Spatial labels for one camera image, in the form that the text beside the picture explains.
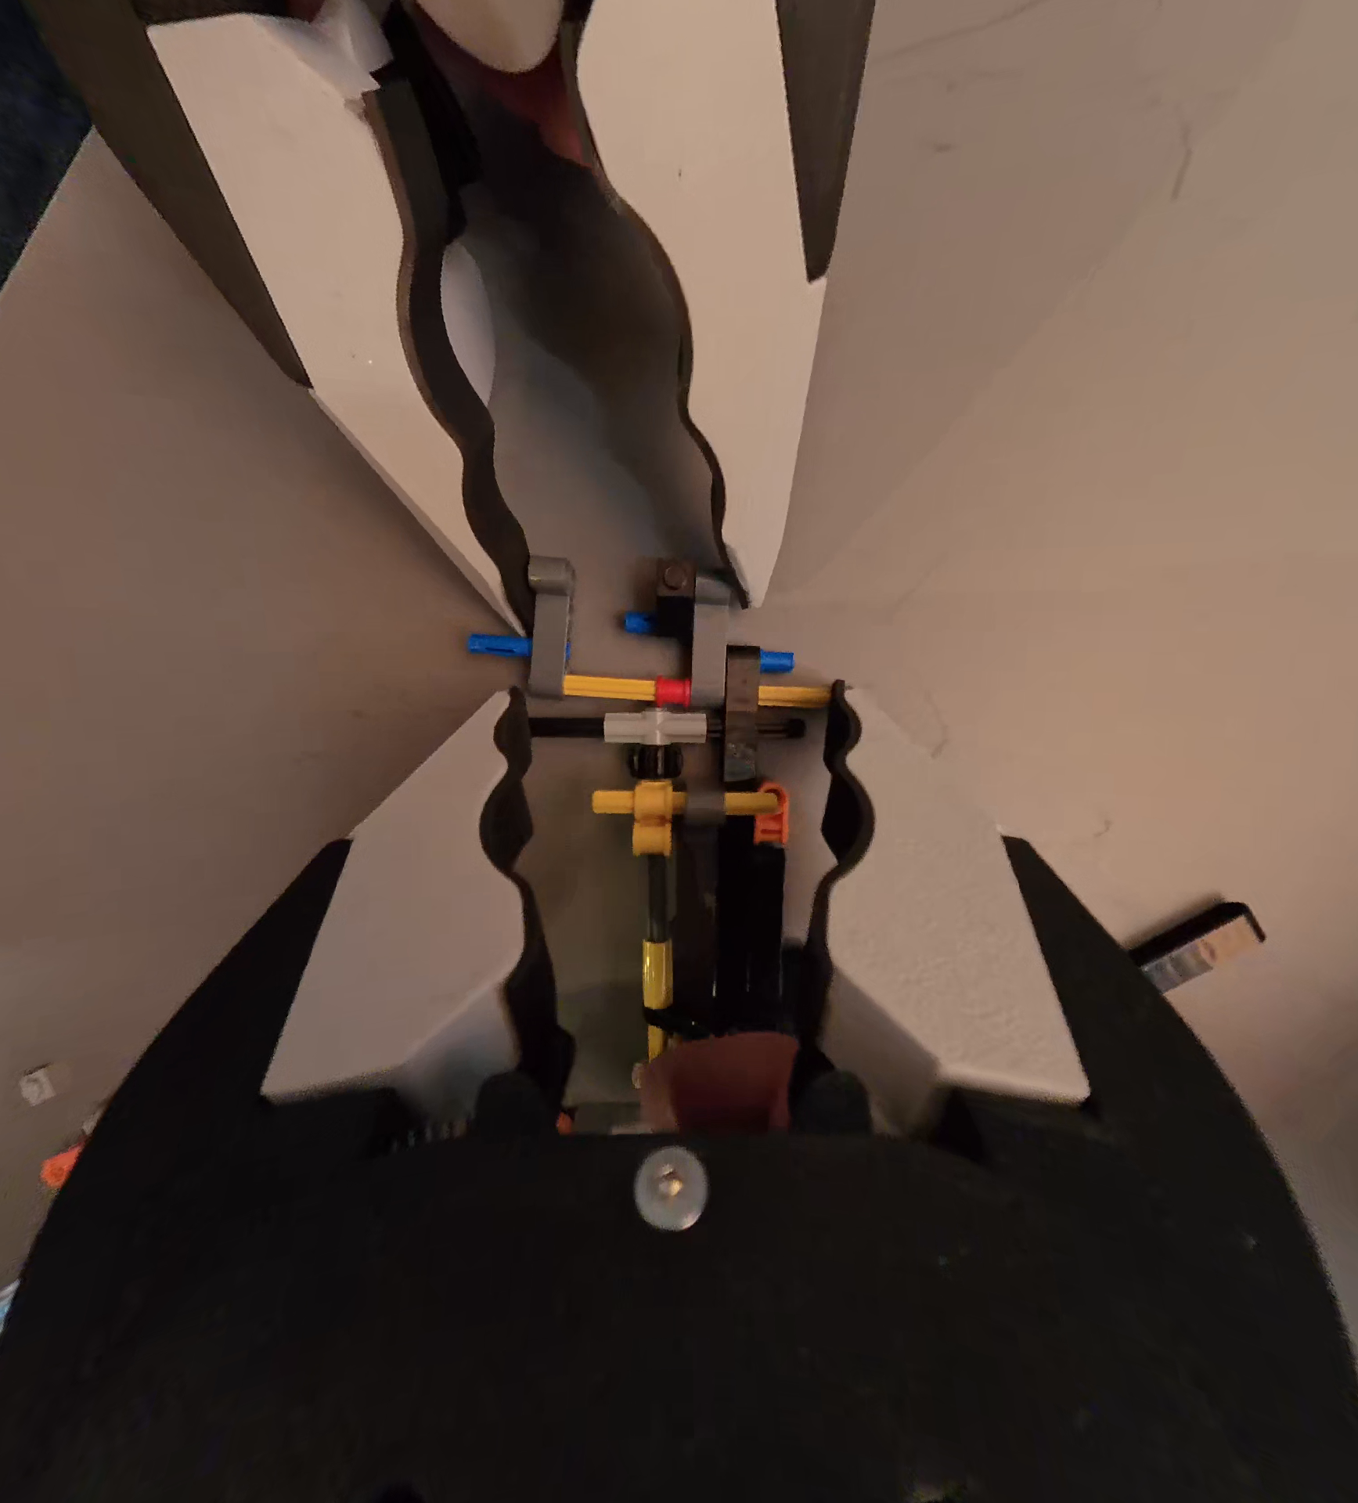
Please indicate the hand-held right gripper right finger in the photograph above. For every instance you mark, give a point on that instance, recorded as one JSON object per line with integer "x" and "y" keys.
{"x": 938, "y": 940}

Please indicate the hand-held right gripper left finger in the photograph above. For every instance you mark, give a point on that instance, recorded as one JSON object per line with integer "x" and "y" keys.
{"x": 421, "y": 940}

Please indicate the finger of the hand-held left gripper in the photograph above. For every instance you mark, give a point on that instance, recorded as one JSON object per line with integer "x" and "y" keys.
{"x": 737, "y": 236}
{"x": 315, "y": 236}

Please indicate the multicolour lego technic assembly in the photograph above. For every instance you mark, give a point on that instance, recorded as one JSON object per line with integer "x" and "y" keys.
{"x": 656, "y": 810}

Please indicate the grey lego liftarm with pin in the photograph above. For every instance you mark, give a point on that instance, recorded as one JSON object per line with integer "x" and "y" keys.
{"x": 550, "y": 611}

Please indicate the long black lego beam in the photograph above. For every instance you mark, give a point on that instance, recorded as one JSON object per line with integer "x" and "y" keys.
{"x": 1189, "y": 925}

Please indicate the small light grey lego piece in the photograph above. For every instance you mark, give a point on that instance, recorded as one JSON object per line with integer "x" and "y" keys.
{"x": 41, "y": 1083}

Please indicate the person's left hand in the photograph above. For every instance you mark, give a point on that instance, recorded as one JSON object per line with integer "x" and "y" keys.
{"x": 556, "y": 118}

